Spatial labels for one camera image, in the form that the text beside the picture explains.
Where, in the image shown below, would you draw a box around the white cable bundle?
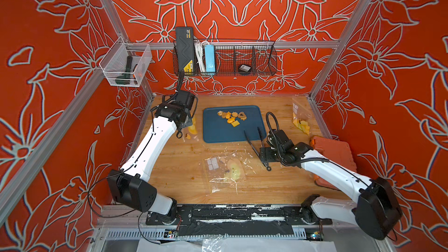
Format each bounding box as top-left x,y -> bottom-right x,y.
194,41 -> 207,74

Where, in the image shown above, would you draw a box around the clear bag with yellow toys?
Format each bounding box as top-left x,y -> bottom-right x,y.
200,150 -> 256,195

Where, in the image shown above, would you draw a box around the blue plastic tray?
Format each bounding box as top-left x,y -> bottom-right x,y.
203,105 -> 267,144

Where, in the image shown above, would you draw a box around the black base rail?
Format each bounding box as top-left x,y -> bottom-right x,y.
145,204 -> 333,241

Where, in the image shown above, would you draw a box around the orange tool case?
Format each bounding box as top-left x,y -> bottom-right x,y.
310,136 -> 357,172

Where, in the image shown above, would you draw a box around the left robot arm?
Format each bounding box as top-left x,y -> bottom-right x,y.
107,71 -> 198,224

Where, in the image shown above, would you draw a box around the light blue box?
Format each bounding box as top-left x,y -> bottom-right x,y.
204,44 -> 216,75

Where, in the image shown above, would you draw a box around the dark green screwdriver handle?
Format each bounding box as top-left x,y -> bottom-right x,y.
115,56 -> 133,85

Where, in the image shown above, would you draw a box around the clear resealable bag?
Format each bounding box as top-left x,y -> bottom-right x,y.
292,96 -> 312,136
182,116 -> 199,142

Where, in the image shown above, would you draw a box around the black box with yellow label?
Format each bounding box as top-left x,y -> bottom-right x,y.
175,27 -> 196,76

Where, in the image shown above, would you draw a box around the heart hole brown cookie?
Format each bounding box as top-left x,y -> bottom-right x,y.
238,112 -> 247,120

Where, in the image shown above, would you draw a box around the black metal tongs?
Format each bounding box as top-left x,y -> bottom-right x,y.
244,126 -> 273,172

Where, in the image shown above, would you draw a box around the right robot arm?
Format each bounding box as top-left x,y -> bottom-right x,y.
259,124 -> 403,240

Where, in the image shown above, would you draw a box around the clear acrylic bin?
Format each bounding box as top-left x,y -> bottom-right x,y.
100,37 -> 152,88

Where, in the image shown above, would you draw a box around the black wire basket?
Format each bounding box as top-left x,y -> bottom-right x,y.
173,38 -> 278,77

